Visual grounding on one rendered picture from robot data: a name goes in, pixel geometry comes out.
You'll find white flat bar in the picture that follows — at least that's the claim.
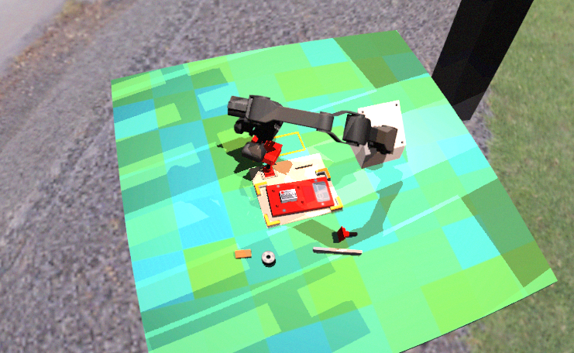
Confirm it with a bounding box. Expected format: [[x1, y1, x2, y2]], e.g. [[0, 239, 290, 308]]
[[313, 247, 363, 255]]

